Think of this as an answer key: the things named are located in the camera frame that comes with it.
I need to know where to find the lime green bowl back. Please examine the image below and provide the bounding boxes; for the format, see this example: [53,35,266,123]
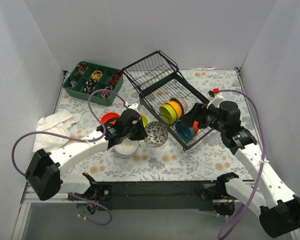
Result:
[140,114,149,128]

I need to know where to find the lime green bowl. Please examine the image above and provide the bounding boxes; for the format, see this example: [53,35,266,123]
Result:
[140,114,149,128]
[159,103,178,125]

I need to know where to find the brown patterned bowl row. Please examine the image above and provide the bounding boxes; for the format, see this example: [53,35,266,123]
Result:
[144,121,169,148]
[171,97,189,114]

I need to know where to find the red orange bowl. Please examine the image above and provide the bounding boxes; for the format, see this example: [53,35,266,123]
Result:
[101,112,121,124]

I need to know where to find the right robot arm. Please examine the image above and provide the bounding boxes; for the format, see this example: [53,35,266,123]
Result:
[180,101,300,238]

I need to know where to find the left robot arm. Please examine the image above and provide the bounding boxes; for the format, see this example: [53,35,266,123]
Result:
[25,106,148,201]

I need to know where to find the orange bowl front right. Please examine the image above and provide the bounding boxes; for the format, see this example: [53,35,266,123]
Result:
[192,121,199,135]

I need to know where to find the blue bowl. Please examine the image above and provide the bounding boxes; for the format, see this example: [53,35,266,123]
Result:
[175,120,195,142]

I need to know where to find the yellow orange bowl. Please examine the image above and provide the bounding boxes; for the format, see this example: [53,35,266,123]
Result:
[167,100,184,119]

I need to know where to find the lime green bowl front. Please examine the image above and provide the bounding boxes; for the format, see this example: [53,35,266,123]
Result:
[159,103,178,125]

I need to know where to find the pink floral rolled belt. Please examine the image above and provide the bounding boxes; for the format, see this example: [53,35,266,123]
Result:
[101,85,114,99]

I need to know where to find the floral patterned table mat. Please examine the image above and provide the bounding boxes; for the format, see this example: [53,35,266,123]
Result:
[57,69,255,182]

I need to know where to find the red black rolled belt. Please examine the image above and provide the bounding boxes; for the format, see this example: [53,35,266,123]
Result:
[110,70,122,86]

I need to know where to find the dark floral rolled belt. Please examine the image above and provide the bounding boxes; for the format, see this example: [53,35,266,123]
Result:
[83,79,98,95]

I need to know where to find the yellow rolled belt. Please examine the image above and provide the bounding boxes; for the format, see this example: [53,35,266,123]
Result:
[90,70,103,82]

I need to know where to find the green compartment organizer tray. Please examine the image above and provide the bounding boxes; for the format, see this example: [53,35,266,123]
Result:
[63,61,124,107]

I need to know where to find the grey rolled belt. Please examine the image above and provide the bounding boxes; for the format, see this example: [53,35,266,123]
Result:
[66,80,77,89]

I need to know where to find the white crumpled cloth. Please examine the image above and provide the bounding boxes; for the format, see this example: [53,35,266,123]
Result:
[32,110,82,153]

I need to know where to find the brown patterned rolled belt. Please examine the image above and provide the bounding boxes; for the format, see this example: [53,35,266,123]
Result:
[75,62,89,77]

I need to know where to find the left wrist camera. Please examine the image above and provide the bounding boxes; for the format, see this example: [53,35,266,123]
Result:
[127,103,141,114]

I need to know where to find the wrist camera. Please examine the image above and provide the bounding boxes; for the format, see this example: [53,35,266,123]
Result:
[127,103,141,114]
[207,88,224,109]

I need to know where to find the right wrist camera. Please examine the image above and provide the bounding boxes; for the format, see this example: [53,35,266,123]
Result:
[207,88,224,109]

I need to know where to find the black wire dish rack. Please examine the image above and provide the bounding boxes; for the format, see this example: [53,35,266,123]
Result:
[122,50,212,150]

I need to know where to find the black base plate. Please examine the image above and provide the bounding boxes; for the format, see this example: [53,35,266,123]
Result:
[67,180,237,211]

